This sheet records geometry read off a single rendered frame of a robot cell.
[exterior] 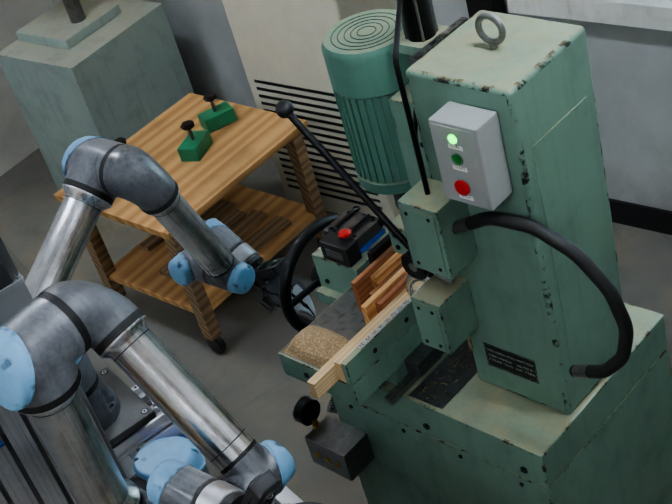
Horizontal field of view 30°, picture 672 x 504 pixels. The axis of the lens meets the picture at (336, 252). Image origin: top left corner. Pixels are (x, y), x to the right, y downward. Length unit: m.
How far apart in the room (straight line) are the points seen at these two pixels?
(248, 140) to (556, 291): 2.00
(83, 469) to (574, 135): 0.98
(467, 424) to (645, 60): 1.64
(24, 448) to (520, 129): 1.01
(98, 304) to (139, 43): 2.84
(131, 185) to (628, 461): 1.18
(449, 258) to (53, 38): 2.77
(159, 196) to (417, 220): 0.71
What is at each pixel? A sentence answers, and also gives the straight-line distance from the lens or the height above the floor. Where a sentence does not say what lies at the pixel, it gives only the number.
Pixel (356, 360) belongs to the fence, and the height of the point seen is 0.94.
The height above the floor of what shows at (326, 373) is 0.94.
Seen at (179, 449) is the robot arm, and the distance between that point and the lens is 2.23.
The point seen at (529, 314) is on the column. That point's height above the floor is 1.04.
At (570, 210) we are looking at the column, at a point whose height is 1.22.
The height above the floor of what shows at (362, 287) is 0.96.
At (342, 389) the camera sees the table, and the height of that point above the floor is 0.87.
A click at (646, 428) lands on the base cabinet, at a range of 2.69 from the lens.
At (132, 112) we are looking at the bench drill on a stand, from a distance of 4.73.
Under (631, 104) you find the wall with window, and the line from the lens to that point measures 3.89.
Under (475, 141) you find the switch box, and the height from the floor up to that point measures 1.46.
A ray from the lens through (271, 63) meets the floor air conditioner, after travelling 4.27.
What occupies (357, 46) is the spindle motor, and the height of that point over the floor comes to 1.51.
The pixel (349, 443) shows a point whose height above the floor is 0.62.
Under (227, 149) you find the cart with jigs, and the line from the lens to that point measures 4.05.
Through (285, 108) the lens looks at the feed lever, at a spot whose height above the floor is 1.41.
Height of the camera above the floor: 2.51
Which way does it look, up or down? 35 degrees down
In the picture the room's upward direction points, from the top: 17 degrees counter-clockwise
